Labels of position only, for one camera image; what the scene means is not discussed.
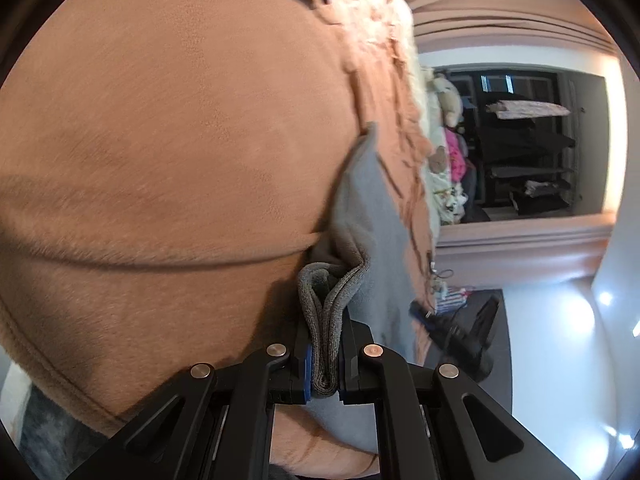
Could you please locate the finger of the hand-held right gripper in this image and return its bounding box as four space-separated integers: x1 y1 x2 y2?
409 301 443 335

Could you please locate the orange fleece blanket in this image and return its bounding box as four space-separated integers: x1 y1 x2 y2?
0 0 436 478

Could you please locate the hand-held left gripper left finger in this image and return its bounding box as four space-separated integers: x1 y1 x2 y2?
65 317 316 480

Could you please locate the white plush toy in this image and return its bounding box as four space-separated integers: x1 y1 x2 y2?
432 75 463 127

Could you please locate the grey fluffy rug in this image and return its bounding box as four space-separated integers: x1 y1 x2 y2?
15 380 113 467

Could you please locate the bear print pillow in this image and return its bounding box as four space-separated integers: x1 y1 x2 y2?
425 146 469 226

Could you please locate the open dark wardrobe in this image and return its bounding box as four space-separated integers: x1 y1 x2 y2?
420 62 608 224

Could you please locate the pink cloth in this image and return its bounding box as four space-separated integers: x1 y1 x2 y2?
445 130 469 184

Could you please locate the grey t-shirt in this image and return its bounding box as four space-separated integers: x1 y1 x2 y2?
297 121 436 453

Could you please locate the floral hanging garment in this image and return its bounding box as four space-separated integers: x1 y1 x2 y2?
487 100 571 122

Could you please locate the pink curtain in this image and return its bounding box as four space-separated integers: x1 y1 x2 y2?
434 222 618 286
400 0 618 54

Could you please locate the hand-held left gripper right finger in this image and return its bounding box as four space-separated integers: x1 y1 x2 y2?
337 320 581 480

